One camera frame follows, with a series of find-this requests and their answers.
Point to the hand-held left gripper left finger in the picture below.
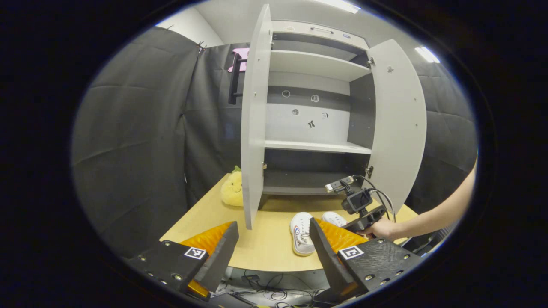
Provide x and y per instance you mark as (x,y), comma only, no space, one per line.
(220,256)

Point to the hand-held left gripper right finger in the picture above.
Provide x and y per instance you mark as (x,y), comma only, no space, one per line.
(327,256)

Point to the white canvas shoe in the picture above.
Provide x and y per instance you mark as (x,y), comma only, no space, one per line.
(302,233)
(335,218)

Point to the white cabinet door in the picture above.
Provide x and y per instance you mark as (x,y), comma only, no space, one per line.
(253,128)
(400,124)

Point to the white shoe cabinet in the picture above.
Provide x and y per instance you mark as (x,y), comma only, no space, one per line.
(308,124)

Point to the metal door hinge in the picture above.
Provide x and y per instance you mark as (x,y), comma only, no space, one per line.
(369,171)
(370,62)

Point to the yellow plush toy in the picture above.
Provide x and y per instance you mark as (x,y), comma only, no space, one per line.
(232,188)

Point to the grey ribbed panel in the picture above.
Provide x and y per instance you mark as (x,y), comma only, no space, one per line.
(446,231)

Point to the black backdrop cloth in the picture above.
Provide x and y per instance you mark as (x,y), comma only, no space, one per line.
(137,128)

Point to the ceiling light panel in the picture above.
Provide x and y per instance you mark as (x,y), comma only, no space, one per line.
(342,4)
(427,54)

